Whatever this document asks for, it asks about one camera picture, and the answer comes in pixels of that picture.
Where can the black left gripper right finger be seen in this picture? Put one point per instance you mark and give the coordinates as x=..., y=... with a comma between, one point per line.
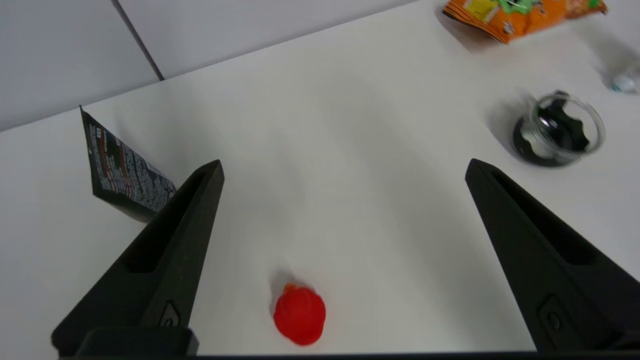
x=545, y=260

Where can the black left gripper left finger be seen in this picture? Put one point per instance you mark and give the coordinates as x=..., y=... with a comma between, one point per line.
x=165, y=280

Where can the black cosmetic tube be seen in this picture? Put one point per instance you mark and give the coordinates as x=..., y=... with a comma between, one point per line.
x=125, y=175

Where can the red rubber duck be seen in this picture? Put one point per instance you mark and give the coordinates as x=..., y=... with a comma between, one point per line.
x=300, y=315

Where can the yellow duck scooter toy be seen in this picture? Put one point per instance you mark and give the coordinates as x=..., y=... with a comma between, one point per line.
x=626, y=82

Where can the glass cup with black base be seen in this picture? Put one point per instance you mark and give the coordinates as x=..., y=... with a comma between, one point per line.
x=555, y=132

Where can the orange snack bag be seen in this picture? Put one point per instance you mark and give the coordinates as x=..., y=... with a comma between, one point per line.
x=520, y=17

